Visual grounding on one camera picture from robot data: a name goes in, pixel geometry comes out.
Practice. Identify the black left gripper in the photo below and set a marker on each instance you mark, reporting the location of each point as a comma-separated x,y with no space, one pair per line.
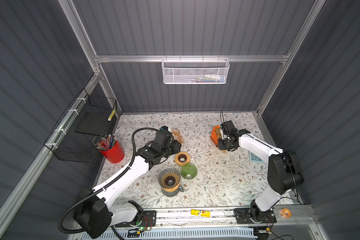
176,148

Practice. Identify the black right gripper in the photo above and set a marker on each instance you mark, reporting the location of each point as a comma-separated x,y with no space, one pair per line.
221,146

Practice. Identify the orange coffee filter pack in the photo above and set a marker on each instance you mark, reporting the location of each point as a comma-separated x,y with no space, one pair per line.
215,135

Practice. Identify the grey glass dripper cone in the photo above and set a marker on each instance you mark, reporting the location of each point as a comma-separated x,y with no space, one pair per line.
169,177

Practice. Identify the wooden dripper ring base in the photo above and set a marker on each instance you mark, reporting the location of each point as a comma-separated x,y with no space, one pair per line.
169,188

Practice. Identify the clear grey glass carafe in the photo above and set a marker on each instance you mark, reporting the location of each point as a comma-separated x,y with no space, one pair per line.
182,189

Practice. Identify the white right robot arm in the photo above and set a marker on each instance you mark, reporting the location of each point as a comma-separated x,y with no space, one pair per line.
284,170

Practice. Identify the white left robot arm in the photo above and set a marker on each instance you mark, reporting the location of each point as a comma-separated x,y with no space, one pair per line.
96,212

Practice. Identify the green glass dripper cone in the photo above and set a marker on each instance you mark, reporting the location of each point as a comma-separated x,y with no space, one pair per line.
189,171

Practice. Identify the amber glass carafe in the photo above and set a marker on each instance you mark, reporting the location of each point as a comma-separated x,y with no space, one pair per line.
177,136

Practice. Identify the light blue calculator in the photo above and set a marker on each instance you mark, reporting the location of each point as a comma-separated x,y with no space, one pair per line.
255,159

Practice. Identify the red pencil cup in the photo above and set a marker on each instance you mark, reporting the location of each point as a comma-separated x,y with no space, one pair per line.
110,147

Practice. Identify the yellow marker in basket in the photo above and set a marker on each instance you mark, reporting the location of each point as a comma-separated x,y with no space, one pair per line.
111,115

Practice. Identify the orange tape roll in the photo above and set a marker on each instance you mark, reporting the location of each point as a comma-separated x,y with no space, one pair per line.
285,213

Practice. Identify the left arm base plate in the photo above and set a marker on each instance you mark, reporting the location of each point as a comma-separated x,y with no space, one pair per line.
146,218

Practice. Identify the yellow marker on rail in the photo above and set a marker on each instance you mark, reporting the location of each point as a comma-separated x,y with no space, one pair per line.
200,213

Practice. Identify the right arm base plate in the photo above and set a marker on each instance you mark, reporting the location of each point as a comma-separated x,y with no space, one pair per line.
243,214

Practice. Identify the white mesh wall basket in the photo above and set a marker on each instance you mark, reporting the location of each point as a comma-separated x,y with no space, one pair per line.
195,71

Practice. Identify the black wire wall basket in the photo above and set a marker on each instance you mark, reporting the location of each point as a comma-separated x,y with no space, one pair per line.
75,138

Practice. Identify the white slotted cable duct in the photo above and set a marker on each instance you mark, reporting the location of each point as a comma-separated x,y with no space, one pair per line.
183,234

